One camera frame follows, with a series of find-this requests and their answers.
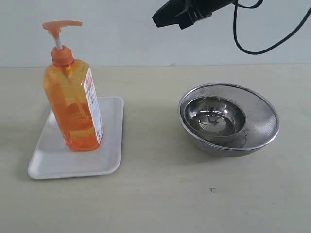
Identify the black second arm gripper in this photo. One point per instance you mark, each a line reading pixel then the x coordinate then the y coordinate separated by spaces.
pixel 185 13

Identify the orange pump soap bottle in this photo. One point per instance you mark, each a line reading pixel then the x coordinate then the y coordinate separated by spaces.
pixel 70 89

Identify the small stainless steel bowl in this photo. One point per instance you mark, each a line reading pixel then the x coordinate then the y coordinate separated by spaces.
pixel 214 119

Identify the steel mesh colander bowl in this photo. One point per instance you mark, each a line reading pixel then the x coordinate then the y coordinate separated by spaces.
pixel 262 122

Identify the white rectangular foam tray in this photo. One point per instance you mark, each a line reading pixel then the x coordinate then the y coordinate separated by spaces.
pixel 52 158

